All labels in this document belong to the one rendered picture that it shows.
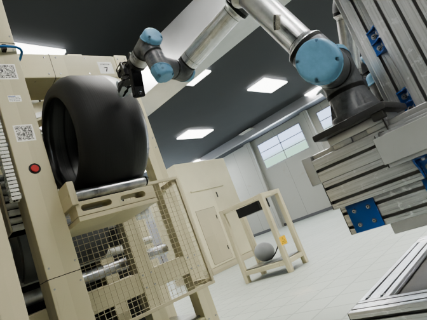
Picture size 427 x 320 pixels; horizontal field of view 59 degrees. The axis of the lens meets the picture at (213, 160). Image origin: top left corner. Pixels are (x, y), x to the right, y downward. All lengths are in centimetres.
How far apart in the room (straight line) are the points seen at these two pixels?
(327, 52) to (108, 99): 97
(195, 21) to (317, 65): 426
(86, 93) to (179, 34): 383
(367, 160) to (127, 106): 102
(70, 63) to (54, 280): 123
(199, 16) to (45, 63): 323
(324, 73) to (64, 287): 119
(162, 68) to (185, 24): 399
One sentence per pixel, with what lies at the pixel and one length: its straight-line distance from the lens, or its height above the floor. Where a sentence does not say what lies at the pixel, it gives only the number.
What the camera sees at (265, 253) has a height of 23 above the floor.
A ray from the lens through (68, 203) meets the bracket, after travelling 160.
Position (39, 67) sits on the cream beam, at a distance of 226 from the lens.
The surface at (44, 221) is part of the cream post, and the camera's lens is 164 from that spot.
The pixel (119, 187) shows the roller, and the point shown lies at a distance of 169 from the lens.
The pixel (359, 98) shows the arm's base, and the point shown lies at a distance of 119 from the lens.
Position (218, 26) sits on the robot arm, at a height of 123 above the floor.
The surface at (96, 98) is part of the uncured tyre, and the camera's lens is 167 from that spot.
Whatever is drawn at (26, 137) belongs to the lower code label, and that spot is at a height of 120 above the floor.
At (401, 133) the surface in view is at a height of 62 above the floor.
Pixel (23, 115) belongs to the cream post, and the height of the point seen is 130.
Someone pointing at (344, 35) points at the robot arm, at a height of 115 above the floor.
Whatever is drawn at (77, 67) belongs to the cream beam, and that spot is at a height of 170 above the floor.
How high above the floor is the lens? 54
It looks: 11 degrees up
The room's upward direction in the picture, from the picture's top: 21 degrees counter-clockwise
